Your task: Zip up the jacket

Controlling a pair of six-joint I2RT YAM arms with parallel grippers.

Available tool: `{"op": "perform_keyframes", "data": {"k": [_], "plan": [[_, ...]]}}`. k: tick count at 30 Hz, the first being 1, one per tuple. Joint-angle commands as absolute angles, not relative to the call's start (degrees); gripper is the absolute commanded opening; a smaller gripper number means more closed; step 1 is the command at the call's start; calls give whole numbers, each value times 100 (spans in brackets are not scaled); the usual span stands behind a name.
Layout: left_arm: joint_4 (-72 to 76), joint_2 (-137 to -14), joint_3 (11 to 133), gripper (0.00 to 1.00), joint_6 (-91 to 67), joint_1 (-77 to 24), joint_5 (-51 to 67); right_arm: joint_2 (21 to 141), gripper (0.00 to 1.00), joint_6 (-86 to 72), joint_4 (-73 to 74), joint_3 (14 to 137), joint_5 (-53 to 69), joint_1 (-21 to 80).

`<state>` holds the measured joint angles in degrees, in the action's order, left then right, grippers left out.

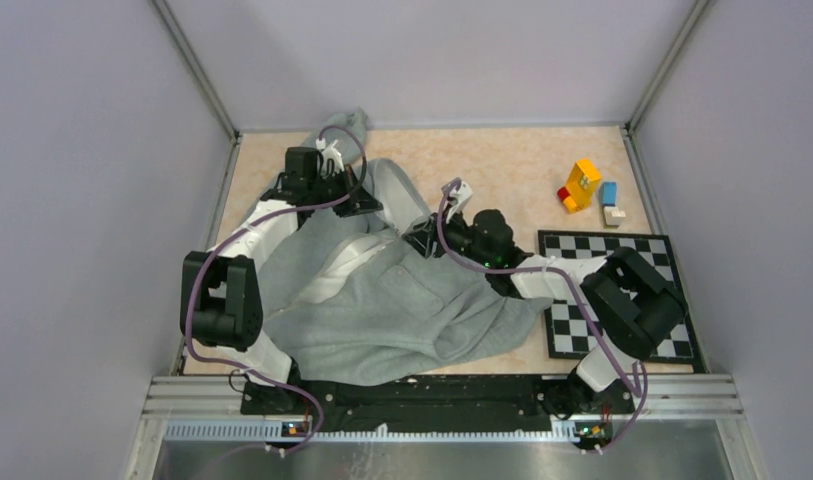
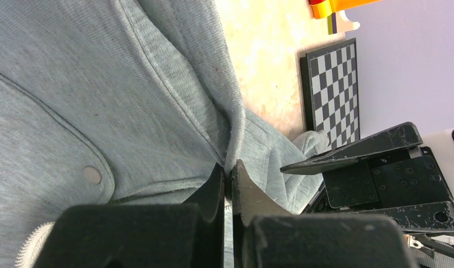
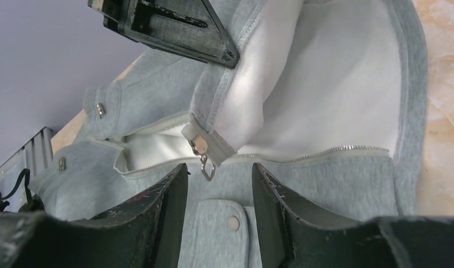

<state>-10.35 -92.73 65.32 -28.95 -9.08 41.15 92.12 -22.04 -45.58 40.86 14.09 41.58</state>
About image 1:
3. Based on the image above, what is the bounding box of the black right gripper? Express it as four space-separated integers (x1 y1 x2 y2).
402 203 494 269

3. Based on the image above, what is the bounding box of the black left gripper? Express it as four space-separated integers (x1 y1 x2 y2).
308 164 383 218

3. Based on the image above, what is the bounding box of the grey zip-up jacket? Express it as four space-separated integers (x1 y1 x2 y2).
246 107 554 388

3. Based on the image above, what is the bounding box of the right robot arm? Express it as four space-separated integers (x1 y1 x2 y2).
405 207 688 420

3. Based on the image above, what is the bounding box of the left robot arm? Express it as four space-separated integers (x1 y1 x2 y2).
180 142 384 414

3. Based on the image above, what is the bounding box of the yellow red toy block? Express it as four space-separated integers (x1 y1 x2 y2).
557 158 602 214

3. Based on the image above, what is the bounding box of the black white checkerboard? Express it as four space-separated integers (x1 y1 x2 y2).
538 230 706 373

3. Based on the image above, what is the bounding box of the white beige toy block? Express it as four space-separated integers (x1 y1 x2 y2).
602 205 627 228

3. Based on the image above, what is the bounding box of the blue toy block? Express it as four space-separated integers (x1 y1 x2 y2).
600 181 618 207

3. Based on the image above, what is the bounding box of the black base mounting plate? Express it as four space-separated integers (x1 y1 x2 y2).
240 374 635 433

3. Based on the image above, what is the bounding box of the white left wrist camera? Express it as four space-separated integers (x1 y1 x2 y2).
315 138 344 177

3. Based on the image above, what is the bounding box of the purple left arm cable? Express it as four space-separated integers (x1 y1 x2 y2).
182 124 369 458

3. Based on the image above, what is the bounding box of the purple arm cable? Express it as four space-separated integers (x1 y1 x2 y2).
182 124 369 458
436 177 649 455

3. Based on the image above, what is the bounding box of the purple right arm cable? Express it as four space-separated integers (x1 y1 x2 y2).
436 177 649 455

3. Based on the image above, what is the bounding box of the white cable duct strip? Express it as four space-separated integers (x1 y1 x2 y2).
164 420 579 444

